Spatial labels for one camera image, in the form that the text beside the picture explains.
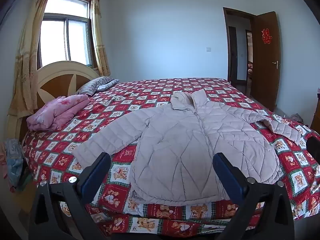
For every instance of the small print pillow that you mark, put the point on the small print pillow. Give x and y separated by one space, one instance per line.
108 84

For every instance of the red patterned bed cover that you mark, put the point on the red patterned bed cover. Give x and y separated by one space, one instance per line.
140 97

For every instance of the patterned cloth on floor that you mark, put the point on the patterned cloth on floor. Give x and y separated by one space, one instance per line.
297 118

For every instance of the striped pillow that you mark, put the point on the striped pillow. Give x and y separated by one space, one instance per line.
90 86

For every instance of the dark wooden door frame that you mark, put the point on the dark wooden door frame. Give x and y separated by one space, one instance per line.
226 42

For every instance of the pile of colourful clothes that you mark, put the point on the pile of colourful clothes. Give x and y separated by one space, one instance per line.
13 162

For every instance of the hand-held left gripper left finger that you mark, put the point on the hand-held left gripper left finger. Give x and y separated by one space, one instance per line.
93 177

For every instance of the cream and brown wooden headboard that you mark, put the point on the cream and brown wooden headboard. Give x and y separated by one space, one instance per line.
57 82

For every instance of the brown wooden cabinet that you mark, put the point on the brown wooden cabinet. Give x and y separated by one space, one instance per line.
316 112

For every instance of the yellow floral curtain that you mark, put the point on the yellow floral curtain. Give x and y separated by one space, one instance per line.
100 42
27 55

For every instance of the folded pink floral blanket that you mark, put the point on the folded pink floral blanket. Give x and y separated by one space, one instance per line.
57 110

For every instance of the beige quilted puffer jacket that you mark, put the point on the beige quilted puffer jacket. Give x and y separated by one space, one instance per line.
175 142

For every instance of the red paper door decoration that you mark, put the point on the red paper door decoration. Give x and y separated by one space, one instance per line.
266 36

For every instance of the brown wooden door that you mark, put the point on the brown wooden door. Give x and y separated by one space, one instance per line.
266 80

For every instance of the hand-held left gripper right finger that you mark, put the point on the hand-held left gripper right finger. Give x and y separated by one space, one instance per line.
225 175

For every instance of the window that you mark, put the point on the window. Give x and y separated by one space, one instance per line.
65 35

